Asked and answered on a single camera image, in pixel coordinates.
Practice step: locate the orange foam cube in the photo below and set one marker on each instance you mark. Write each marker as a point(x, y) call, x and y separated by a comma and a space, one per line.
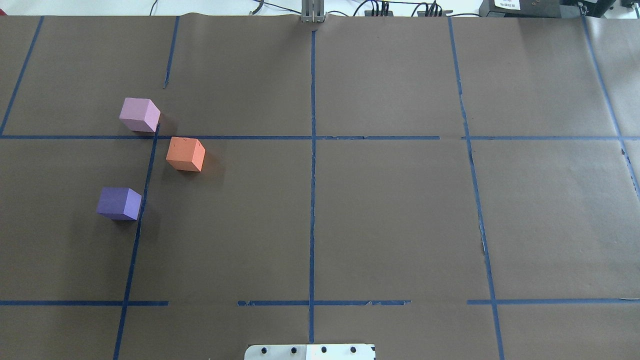
point(186, 154)

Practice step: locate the light pink foam cube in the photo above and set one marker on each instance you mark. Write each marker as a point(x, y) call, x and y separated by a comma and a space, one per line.
point(140, 115)

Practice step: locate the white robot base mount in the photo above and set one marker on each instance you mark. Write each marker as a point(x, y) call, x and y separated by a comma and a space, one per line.
point(331, 351)

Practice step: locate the dark purple foam cube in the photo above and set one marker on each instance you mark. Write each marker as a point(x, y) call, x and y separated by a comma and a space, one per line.
point(119, 203)

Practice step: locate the black electronics box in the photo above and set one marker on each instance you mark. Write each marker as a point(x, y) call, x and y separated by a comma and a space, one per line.
point(553, 9)

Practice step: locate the aluminium frame post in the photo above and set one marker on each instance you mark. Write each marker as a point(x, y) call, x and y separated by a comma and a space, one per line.
point(313, 11)

